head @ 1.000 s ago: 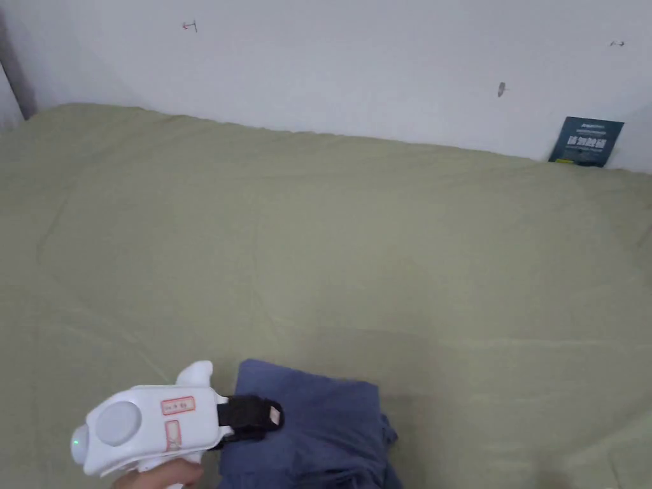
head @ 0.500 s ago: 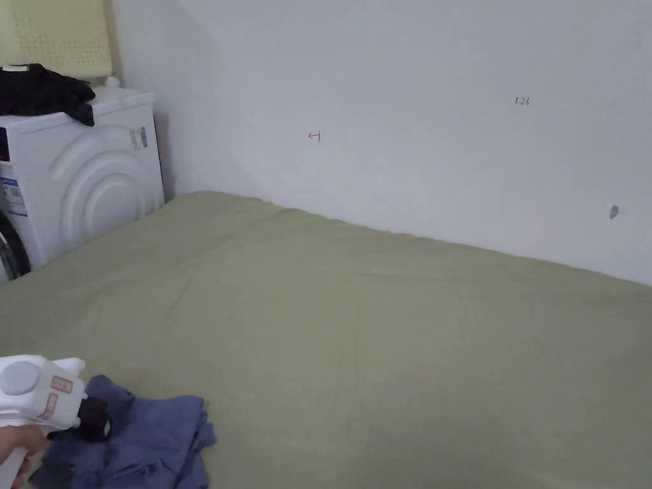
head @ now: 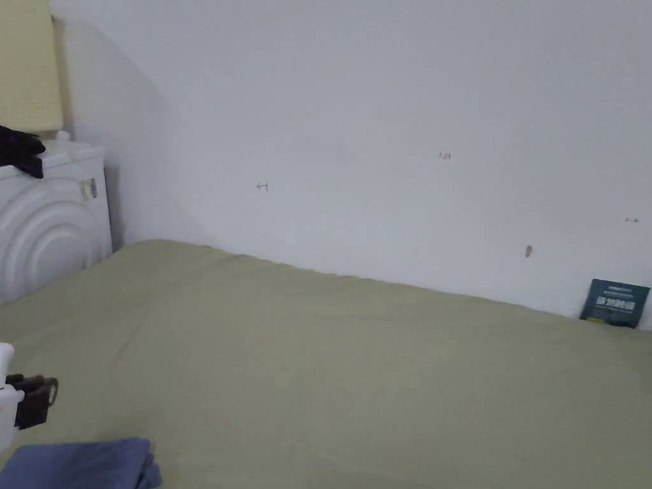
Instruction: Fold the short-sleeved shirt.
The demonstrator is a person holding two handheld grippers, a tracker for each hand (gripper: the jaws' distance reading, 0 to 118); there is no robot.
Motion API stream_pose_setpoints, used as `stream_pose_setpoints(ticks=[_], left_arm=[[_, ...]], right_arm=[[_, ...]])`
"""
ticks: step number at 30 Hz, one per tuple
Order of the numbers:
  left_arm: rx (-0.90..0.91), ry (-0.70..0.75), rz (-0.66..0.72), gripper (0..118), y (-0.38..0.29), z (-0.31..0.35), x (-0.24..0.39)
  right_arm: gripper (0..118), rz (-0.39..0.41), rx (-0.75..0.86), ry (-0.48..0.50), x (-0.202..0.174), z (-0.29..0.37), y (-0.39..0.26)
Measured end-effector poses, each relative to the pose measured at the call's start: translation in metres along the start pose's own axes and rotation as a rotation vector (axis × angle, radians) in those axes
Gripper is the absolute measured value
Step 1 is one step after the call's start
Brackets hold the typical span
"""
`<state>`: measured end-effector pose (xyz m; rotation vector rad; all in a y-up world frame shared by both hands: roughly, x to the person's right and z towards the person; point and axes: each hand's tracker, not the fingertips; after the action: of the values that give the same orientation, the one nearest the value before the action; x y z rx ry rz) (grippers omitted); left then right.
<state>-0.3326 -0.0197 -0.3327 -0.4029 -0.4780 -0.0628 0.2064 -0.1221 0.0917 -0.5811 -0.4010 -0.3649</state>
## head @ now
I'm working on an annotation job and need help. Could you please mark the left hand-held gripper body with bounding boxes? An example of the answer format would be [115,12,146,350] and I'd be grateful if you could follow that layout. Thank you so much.
[0,342,59,454]

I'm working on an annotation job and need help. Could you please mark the blue folded garment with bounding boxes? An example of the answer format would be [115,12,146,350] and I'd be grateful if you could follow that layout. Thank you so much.
[0,437,164,489]

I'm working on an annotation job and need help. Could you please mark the black garment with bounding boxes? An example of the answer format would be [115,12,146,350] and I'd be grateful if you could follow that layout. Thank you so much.
[0,124,46,180]

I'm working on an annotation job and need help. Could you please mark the bed with pale green sheet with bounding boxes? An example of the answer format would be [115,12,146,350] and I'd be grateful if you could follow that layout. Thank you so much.
[0,239,652,489]

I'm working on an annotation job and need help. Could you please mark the dark green card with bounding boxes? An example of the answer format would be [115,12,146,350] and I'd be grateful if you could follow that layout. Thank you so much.
[579,278,651,329]

